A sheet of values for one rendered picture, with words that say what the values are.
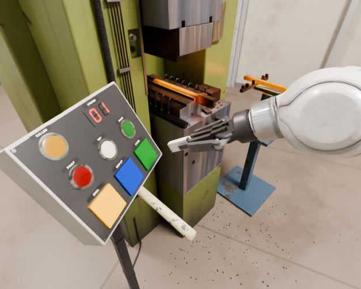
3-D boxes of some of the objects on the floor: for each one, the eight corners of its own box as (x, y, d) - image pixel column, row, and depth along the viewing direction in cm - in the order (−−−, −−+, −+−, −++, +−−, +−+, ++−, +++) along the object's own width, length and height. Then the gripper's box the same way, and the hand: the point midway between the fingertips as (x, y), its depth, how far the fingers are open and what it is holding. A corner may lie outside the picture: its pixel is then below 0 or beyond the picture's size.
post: (140, 291, 123) (94, 144, 57) (135, 297, 120) (81, 151, 55) (136, 285, 125) (87, 138, 59) (130, 291, 123) (74, 144, 57)
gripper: (258, 154, 44) (168, 172, 57) (260, 122, 54) (183, 144, 66) (246, 125, 41) (153, 151, 54) (250, 97, 51) (172, 124, 63)
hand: (180, 144), depth 58 cm, fingers closed
